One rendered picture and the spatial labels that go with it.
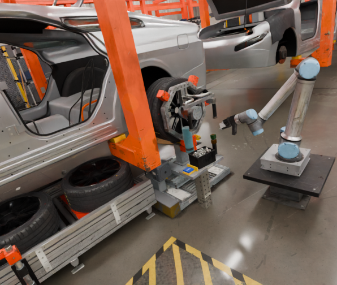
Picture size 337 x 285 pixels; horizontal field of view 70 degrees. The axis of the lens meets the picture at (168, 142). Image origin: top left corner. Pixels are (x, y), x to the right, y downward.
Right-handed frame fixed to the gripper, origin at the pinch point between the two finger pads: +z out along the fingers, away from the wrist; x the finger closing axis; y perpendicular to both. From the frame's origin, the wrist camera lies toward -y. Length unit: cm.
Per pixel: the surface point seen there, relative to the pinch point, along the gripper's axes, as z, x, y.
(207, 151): 7.5, 21.0, -12.0
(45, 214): 72, 146, 7
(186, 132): 22.9, 19.0, 11.8
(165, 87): 23, 17, 57
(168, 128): 31.1, 29.6, 22.9
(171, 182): 65, 31, -30
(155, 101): 30, 30, 50
